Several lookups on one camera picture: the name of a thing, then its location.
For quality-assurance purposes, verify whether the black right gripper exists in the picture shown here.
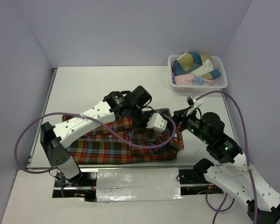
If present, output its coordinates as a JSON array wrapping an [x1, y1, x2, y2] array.
[[165, 104, 210, 143]]

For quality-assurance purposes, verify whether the red plaid long sleeve shirt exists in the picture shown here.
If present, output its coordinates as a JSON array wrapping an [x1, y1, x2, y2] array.
[[67, 118, 184, 165]]

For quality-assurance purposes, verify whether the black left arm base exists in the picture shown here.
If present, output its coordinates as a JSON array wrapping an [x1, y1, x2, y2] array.
[[49, 171, 98, 202]]

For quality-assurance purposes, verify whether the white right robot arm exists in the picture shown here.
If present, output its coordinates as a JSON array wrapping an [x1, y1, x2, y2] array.
[[173, 109, 280, 224]]

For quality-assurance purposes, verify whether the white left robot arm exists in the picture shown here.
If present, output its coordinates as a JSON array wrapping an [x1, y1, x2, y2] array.
[[40, 86, 152, 186]]

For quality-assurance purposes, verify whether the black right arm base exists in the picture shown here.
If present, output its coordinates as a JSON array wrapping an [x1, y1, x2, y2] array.
[[176, 168, 223, 196]]

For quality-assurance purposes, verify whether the pink folded shirt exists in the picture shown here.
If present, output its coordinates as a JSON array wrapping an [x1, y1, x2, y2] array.
[[175, 73, 215, 86]]

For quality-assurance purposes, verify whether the white plastic laundry basket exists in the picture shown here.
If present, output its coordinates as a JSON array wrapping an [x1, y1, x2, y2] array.
[[168, 53, 228, 92]]

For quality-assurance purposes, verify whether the blue tan patchwork shirt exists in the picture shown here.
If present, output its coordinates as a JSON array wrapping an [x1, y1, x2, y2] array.
[[171, 52, 221, 80]]

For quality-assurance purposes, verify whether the white foil covered board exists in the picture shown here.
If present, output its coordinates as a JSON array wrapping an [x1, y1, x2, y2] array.
[[96, 168, 182, 202]]

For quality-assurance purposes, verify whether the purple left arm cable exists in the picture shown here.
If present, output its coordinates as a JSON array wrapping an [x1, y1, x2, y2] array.
[[15, 112, 177, 196]]

